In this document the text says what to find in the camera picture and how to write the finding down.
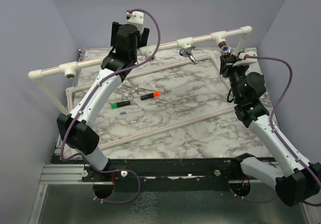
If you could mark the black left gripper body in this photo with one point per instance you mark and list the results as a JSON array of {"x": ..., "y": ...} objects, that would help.
[{"x": 143, "y": 38}]

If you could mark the clear plastic bag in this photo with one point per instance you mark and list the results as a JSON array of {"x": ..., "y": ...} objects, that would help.
[{"x": 152, "y": 87}]

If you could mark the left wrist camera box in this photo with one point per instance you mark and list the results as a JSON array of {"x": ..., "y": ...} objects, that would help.
[{"x": 135, "y": 18}]

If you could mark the white PVC pipe frame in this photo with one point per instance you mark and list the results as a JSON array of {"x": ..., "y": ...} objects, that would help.
[{"x": 148, "y": 52}]

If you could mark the orange capped black marker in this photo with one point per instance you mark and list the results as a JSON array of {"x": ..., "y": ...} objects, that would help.
[{"x": 150, "y": 95}]

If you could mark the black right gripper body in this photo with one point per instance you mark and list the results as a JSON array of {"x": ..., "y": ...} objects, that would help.
[{"x": 235, "y": 74}]

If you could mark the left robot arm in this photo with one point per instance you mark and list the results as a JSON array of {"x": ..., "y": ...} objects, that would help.
[{"x": 76, "y": 128}]

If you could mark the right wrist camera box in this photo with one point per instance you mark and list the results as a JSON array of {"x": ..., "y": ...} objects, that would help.
[{"x": 245, "y": 58}]

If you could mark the green capped black marker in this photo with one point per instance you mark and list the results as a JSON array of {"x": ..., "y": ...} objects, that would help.
[{"x": 120, "y": 104}]

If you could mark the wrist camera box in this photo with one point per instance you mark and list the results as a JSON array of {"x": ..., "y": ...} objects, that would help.
[
  {"x": 245, "y": 58},
  {"x": 135, "y": 18}
]

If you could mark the brown faucet chrome knob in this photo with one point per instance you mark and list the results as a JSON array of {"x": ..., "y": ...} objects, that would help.
[{"x": 226, "y": 51}]

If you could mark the grey chrome lever faucet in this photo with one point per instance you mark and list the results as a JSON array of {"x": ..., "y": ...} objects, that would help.
[{"x": 187, "y": 53}]

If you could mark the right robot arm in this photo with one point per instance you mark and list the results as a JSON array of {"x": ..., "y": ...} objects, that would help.
[{"x": 296, "y": 178}]

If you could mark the purple capped white pen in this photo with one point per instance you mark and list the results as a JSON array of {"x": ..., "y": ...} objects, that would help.
[{"x": 131, "y": 111}]

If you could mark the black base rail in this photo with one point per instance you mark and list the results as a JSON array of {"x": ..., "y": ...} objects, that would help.
[{"x": 165, "y": 175}]

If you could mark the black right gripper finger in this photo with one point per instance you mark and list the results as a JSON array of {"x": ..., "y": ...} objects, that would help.
[
  {"x": 234, "y": 60},
  {"x": 224, "y": 65}
]

